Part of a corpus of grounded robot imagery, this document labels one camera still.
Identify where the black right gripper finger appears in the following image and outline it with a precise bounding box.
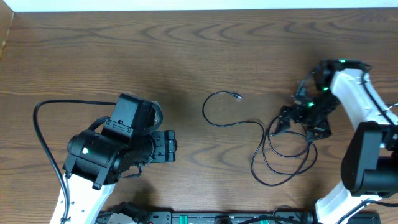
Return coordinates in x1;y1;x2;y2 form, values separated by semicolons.
307;119;331;140
269;115;290;136

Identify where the black USB cable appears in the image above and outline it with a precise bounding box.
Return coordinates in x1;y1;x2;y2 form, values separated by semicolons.
201;91;318;187

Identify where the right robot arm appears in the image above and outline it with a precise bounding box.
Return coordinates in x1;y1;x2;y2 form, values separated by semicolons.
274;59;397;223

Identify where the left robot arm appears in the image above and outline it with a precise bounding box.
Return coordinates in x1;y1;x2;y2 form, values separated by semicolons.
54;93;177;223

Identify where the wooden side panel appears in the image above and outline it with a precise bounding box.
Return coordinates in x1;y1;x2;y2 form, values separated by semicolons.
0;0;14;55

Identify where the right camera black cable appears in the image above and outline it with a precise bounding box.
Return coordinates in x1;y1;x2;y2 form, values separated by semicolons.
360;63;398;125

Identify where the camera black cable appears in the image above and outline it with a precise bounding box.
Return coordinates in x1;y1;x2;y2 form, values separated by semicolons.
32;99;118;224
360;63;398;125

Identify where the left camera black cable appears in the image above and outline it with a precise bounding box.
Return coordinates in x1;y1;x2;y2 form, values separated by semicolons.
32;99;118;224

